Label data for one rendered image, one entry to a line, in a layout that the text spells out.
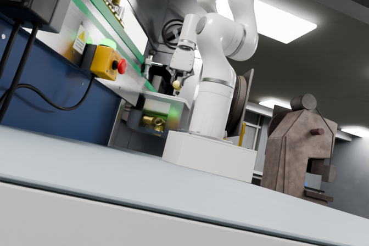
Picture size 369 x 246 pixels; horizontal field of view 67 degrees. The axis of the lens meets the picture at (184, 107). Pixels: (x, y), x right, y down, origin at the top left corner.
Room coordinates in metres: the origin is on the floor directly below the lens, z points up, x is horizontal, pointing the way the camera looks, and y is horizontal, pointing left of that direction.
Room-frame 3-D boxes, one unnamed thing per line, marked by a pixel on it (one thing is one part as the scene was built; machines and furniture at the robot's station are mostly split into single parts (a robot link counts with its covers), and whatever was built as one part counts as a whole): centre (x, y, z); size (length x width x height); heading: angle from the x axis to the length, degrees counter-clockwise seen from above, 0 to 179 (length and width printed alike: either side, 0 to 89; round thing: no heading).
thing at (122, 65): (0.70, 0.19, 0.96); 0.04 x 0.03 x 0.04; 169
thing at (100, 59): (0.71, 0.24, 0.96); 0.07 x 0.07 x 0.07; 79
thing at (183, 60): (1.21, 0.06, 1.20); 0.10 x 0.07 x 0.11; 80
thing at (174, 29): (1.98, 0.20, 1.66); 0.21 x 0.05 x 0.21; 79
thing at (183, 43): (1.21, 0.06, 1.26); 0.09 x 0.08 x 0.03; 80
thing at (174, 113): (1.24, 0.12, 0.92); 0.27 x 0.17 x 0.15; 79
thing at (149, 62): (1.15, 0.22, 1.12); 0.17 x 0.03 x 0.12; 79
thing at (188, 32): (1.21, 0.05, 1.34); 0.09 x 0.08 x 0.13; 115
